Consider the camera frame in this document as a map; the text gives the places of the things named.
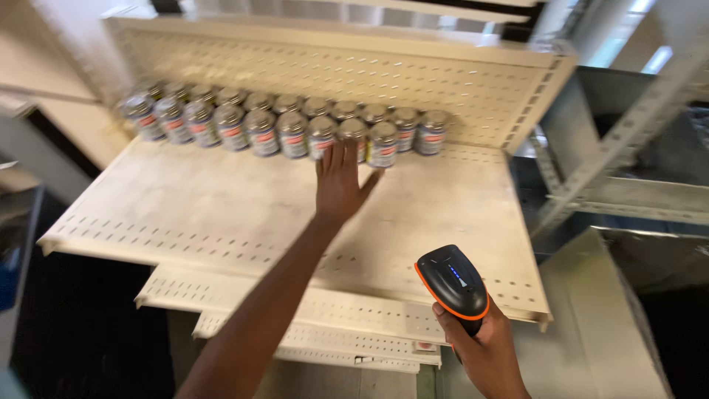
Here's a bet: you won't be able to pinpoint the person's left hand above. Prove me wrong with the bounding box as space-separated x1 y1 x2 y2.
315 139 386 224

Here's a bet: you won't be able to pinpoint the person's right hand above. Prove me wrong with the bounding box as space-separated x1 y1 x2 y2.
431 296 532 399

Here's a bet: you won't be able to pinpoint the black orange barcode scanner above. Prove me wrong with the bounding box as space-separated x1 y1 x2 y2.
414 244 491 365

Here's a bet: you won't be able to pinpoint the rows of silver labelled cans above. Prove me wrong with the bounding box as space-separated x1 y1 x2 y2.
118 80 451 169

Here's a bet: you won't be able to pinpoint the cream perforated metal shelf unit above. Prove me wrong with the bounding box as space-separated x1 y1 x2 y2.
36 14 578 374

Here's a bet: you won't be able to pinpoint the grey sheet metal panel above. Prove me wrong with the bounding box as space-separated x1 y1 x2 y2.
532 227 674 399

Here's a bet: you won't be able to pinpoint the grey slotted metal rack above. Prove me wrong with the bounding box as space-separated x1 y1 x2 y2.
510 0 709 245

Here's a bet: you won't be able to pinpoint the dark case with blue item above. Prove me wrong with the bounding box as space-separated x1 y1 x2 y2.
0 185 45 314

